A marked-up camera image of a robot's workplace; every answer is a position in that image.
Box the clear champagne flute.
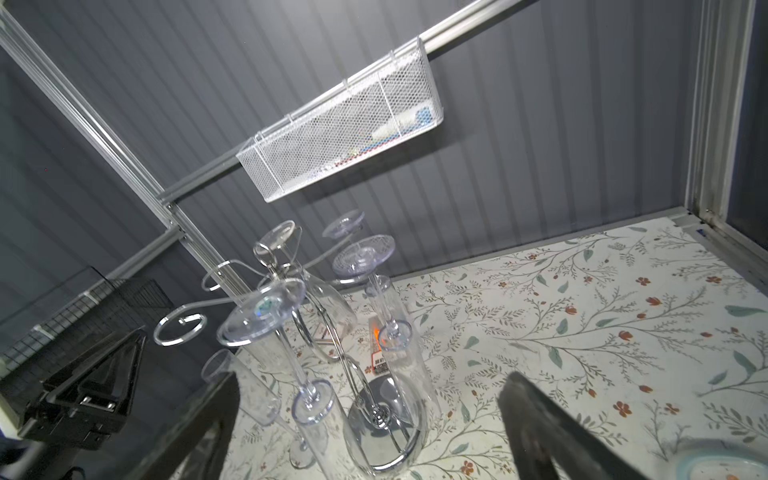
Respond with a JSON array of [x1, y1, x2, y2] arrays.
[[201, 349, 319, 470]]

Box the black wire mesh basket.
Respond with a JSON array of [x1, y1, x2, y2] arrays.
[[1, 266, 173, 412]]

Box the items in white basket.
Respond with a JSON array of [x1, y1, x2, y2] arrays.
[[335, 100, 435, 166]]

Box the colourful small packet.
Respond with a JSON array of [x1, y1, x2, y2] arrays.
[[367, 317, 389, 376]]

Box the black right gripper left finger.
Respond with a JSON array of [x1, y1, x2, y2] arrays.
[[123, 372, 240, 479]]

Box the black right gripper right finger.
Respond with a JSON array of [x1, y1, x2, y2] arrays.
[[497, 371, 644, 479]]

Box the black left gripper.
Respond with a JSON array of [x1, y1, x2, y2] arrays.
[[19, 328, 147, 450]]

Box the silver wine glass rack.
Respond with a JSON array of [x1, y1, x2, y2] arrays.
[[152, 239, 430, 478]]

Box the white wire mesh basket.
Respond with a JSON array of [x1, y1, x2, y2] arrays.
[[236, 38, 444, 203]]

